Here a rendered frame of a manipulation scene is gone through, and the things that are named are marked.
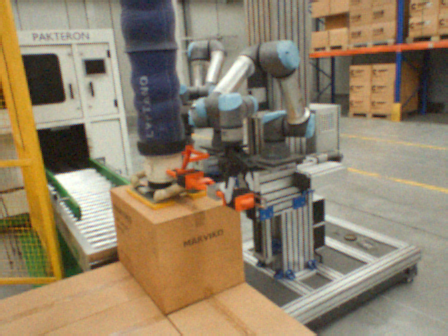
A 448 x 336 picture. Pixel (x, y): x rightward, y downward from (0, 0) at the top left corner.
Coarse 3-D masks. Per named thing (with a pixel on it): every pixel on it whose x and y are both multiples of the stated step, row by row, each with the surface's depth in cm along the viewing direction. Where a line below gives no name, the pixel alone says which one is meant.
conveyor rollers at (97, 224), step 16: (64, 176) 398; (80, 176) 395; (96, 176) 388; (80, 192) 339; (96, 192) 336; (64, 208) 306; (96, 208) 301; (80, 224) 270; (96, 224) 267; (112, 224) 264; (96, 240) 241; (112, 240) 238
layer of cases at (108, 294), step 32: (64, 288) 189; (96, 288) 187; (128, 288) 185; (0, 320) 168; (32, 320) 167; (64, 320) 165; (96, 320) 163; (128, 320) 161; (160, 320) 160; (192, 320) 158; (224, 320) 156; (256, 320) 155; (288, 320) 153
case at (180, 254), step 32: (128, 224) 184; (160, 224) 153; (192, 224) 161; (224, 224) 170; (128, 256) 194; (160, 256) 156; (192, 256) 164; (224, 256) 173; (160, 288) 162; (192, 288) 167; (224, 288) 177
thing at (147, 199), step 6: (144, 186) 187; (126, 192) 193; (132, 192) 187; (138, 192) 185; (138, 198) 180; (144, 198) 177; (150, 198) 175; (168, 198) 175; (144, 204) 175; (150, 204) 169; (156, 204) 168; (162, 204) 168; (168, 204) 170; (174, 204) 171
